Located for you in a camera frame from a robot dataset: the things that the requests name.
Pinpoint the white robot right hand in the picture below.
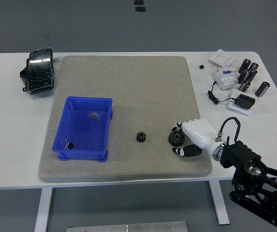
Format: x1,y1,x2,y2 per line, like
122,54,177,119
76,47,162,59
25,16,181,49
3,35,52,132
171,117,226,159

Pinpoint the large black gear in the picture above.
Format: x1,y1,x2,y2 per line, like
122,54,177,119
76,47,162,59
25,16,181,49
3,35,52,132
168,127,186,147

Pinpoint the small black gear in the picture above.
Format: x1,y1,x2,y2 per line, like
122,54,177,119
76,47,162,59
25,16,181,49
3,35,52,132
135,131,149,144

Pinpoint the blue plastic box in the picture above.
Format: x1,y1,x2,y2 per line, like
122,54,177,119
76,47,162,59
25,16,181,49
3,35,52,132
51,96,114,162

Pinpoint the white flat plate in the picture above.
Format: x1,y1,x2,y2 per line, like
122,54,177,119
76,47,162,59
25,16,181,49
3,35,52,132
228,88,252,116

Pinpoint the black power adapter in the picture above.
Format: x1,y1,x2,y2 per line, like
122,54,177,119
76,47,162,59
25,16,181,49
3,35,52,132
233,94,256,110

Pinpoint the white circuit breaker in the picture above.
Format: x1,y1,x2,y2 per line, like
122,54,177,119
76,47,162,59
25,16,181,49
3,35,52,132
212,65,239,91

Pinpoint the white table leg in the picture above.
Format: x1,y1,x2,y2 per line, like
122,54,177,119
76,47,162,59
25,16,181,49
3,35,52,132
209,180,231,225
34,188,54,232

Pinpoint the grey-brown felt mat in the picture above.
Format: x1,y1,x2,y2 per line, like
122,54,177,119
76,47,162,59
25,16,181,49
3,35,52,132
38,56,213,183

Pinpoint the grey metal plate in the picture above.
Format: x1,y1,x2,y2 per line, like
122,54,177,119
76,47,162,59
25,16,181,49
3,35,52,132
66,220,189,232

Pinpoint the black film-wrapped device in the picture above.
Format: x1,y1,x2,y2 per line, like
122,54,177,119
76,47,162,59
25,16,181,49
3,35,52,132
19,47,56,95

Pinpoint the black adapter cord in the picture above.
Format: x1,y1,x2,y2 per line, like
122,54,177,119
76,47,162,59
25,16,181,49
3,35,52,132
207,81,237,105

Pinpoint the white wall switch panel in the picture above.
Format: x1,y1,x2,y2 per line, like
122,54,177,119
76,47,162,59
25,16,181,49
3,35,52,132
209,49,235,66

